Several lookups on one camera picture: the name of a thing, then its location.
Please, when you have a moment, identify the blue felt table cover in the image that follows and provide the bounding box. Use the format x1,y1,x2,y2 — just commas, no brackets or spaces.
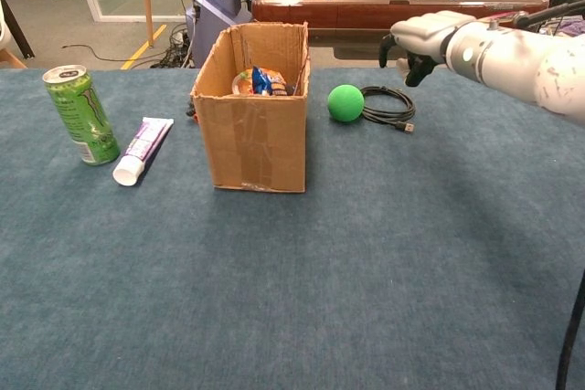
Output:
0,66,585,390

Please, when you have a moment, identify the black floor cable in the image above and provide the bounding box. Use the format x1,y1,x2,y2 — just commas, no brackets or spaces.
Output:
61,44,184,65

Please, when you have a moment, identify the blue snack packet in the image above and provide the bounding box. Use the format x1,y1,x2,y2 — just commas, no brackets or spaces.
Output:
250,65,288,97

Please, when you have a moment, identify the green foam ball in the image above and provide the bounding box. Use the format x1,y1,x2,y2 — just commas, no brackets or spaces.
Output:
327,83,366,123

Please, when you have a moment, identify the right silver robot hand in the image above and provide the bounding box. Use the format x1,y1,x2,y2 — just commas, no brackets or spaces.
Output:
378,10,476,89

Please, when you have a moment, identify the purple cloth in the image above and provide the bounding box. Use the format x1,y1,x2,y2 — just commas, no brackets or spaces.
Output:
558,16,585,38

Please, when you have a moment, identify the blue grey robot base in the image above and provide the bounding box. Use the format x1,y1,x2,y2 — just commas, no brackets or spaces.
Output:
185,0,253,69

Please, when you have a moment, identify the green energy drink can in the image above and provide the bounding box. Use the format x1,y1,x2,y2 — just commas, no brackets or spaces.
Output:
42,64,122,166

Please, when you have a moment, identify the orange jelly cup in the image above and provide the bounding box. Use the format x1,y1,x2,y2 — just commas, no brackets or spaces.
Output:
230,69,255,95

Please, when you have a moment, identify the floor cable tangle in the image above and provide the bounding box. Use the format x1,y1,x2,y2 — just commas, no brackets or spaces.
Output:
150,24,197,69

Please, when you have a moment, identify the purple white toothpaste tube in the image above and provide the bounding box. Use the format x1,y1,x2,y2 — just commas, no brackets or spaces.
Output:
112,116,176,187

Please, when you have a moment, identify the black USB cable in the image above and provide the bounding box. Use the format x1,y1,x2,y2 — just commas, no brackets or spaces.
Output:
359,85,417,135

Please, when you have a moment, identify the brown cardboard box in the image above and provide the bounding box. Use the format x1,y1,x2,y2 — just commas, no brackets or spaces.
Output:
190,21,312,194

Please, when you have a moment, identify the black slanted pole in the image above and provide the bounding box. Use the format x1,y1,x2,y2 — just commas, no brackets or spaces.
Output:
0,0,37,60

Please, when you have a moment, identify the brown mahjong table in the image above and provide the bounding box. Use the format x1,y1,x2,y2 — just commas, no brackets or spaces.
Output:
250,0,549,68

